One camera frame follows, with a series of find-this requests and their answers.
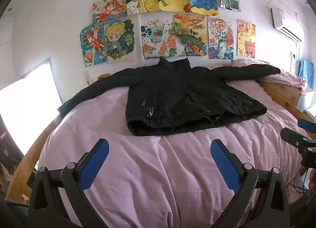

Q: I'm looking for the wooden bed frame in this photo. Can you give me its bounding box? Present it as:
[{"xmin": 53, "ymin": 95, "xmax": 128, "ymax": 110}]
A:
[{"xmin": 5, "ymin": 78, "xmax": 316, "ymax": 204}]

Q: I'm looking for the pink bed cover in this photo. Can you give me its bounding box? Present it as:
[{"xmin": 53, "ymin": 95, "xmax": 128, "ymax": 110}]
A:
[{"xmin": 39, "ymin": 80, "xmax": 312, "ymax": 228}]

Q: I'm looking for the black padded jacket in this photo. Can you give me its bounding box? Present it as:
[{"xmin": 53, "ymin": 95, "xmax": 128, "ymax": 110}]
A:
[{"xmin": 59, "ymin": 57, "xmax": 281, "ymax": 137}]

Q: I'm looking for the white air conditioner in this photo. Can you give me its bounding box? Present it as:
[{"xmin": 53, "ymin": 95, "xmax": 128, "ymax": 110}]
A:
[{"xmin": 271, "ymin": 8, "xmax": 303, "ymax": 42}]

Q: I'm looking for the swimming girl drawing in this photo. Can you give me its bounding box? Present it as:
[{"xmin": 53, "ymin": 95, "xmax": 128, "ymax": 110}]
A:
[{"xmin": 79, "ymin": 23, "xmax": 108, "ymax": 68}]

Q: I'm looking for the drinks and oranges drawing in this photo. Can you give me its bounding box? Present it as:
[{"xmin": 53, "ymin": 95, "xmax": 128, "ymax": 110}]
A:
[{"xmin": 140, "ymin": 18, "xmax": 178, "ymax": 59}]

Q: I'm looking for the blue hanging cloth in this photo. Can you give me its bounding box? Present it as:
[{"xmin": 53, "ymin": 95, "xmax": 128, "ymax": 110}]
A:
[{"xmin": 297, "ymin": 60, "xmax": 315, "ymax": 85}]

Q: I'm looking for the bright window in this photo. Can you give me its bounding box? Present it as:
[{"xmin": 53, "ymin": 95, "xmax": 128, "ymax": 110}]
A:
[{"xmin": 0, "ymin": 58, "xmax": 63, "ymax": 156}]

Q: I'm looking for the pigs and chicks drawing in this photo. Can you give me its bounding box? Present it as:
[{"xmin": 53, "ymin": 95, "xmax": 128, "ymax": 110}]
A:
[{"xmin": 236, "ymin": 19, "xmax": 256, "ymax": 58}]

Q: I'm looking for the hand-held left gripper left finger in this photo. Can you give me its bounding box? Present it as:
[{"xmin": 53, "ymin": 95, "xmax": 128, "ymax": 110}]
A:
[{"xmin": 28, "ymin": 138, "xmax": 109, "ymax": 228}]

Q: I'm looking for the folded pink blanket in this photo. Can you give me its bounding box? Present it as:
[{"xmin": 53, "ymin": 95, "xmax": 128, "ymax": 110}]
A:
[{"xmin": 232, "ymin": 59, "xmax": 308, "ymax": 93}]

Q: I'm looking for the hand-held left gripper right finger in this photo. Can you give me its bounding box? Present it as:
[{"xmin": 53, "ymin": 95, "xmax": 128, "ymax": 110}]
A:
[{"xmin": 210, "ymin": 139, "xmax": 290, "ymax": 228}]

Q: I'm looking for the black cable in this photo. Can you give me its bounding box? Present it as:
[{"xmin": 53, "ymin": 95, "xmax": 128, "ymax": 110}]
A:
[{"xmin": 290, "ymin": 166, "xmax": 309, "ymax": 194}]

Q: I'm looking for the blond figure green drawing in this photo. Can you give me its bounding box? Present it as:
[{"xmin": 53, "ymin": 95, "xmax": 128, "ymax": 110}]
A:
[{"xmin": 103, "ymin": 19, "xmax": 137, "ymax": 64}]

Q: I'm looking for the white cabinet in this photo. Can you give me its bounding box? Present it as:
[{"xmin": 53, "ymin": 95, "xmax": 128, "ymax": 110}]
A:
[{"xmin": 296, "ymin": 87, "xmax": 316, "ymax": 120}]

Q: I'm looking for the autumn landscape drawing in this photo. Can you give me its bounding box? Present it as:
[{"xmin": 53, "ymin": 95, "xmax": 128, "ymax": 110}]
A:
[{"xmin": 174, "ymin": 13, "xmax": 207, "ymax": 57}]

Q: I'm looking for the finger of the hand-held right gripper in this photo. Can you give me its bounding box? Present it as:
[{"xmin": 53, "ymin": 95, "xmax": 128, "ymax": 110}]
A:
[
  {"xmin": 297, "ymin": 118, "xmax": 316, "ymax": 135},
  {"xmin": 280, "ymin": 127, "xmax": 312, "ymax": 149}
]

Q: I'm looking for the city and dragon drawing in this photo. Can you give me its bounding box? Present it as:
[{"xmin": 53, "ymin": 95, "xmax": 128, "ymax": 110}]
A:
[{"xmin": 206, "ymin": 17, "xmax": 234, "ymax": 60}]

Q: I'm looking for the orange-haired girl drawing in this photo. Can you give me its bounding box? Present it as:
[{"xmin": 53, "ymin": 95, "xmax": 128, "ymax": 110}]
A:
[{"xmin": 92, "ymin": 0, "xmax": 128, "ymax": 24}]

